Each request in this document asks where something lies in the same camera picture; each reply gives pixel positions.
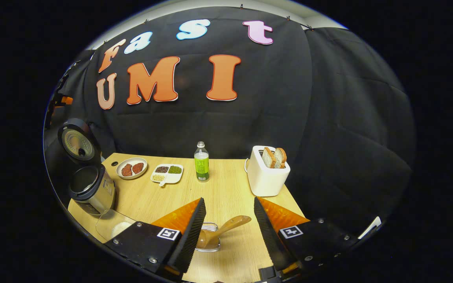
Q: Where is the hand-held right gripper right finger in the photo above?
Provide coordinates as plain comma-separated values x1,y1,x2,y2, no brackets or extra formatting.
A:
254,197,359,276

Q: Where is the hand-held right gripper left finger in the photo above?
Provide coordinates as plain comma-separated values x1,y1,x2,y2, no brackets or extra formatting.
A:
105,197,206,280

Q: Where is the wooden spoon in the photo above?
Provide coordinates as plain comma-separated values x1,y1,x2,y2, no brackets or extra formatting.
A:
196,215,252,249

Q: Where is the black silver rice cooker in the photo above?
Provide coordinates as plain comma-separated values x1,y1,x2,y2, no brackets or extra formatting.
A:
57,118,116,215

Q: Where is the white toaster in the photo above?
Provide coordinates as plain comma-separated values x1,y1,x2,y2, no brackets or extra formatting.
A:
244,145,291,197

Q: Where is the divided white bean plate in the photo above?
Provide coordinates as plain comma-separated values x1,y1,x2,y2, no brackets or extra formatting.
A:
150,164,184,187

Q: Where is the green label drink bottle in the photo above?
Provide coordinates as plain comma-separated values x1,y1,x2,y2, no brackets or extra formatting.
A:
194,141,210,183

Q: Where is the bread slice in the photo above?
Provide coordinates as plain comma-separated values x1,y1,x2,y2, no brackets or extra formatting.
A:
261,147,276,169
274,147,287,169

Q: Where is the clear glass dish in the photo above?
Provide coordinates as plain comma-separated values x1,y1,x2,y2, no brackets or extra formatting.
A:
96,209,137,242

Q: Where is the round white plate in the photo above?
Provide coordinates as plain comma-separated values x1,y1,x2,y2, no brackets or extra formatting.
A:
116,157,148,180

